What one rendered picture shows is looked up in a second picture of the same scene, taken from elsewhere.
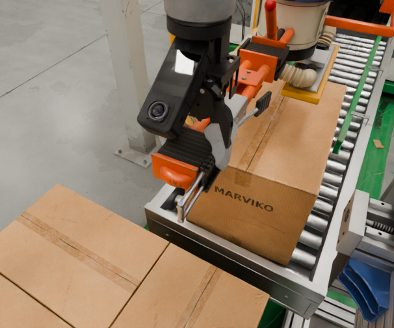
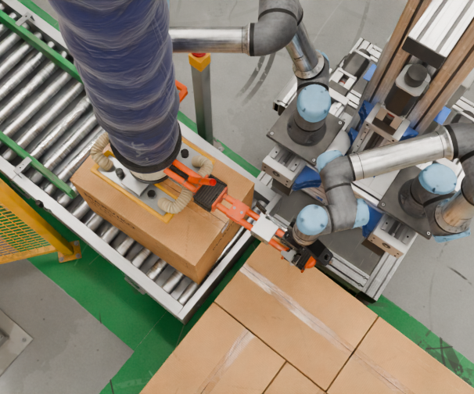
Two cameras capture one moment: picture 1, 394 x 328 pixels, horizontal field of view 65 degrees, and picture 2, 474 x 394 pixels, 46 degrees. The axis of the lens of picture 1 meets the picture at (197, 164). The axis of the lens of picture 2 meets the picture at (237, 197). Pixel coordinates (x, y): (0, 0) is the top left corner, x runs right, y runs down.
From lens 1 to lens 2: 1.58 m
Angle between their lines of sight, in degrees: 46
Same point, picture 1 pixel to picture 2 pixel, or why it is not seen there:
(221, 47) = not seen: hidden behind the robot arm
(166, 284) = (250, 307)
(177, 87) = (321, 248)
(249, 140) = (193, 211)
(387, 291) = (315, 172)
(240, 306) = (274, 255)
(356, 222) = (286, 173)
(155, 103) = (324, 257)
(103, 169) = not seen: outside the picture
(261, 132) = not seen: hidden behind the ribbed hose
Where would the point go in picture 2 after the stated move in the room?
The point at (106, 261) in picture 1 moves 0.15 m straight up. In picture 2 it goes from (223, 357) to (223, 355)
